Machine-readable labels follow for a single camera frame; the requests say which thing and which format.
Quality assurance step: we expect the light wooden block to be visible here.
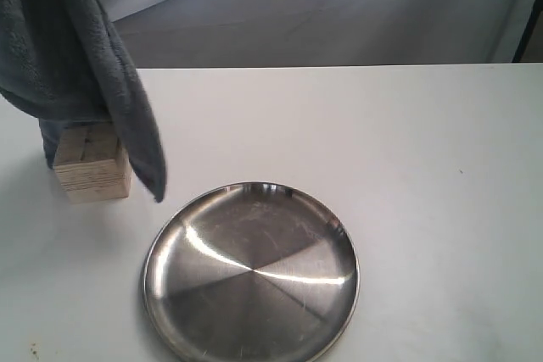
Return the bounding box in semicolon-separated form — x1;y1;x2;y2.
53;123;132;203

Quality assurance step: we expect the grey fluffy towel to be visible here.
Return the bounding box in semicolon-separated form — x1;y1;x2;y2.
1;0;167;202

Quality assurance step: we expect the round stainless steel plate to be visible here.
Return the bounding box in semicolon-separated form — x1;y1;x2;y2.
141;181;360;361

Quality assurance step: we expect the grey backdrop cloth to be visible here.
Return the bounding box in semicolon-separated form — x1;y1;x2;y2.
100;0;535;68

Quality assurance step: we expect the black stand pole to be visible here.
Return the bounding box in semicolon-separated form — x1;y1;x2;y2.
512;0;542;64

